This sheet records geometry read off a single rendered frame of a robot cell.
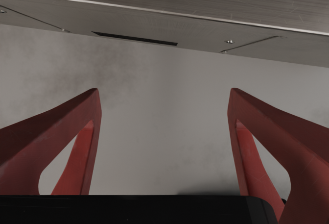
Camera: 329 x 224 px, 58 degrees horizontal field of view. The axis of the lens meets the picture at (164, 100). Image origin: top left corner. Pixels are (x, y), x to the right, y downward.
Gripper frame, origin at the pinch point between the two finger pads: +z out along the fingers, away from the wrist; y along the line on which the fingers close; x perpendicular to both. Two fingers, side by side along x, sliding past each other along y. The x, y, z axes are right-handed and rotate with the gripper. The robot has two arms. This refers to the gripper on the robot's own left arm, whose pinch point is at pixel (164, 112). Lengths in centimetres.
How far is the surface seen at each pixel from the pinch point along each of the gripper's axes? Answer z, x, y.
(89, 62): 93, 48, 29
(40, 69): 92, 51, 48
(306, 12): 16.1, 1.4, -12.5
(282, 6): 16.4, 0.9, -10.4
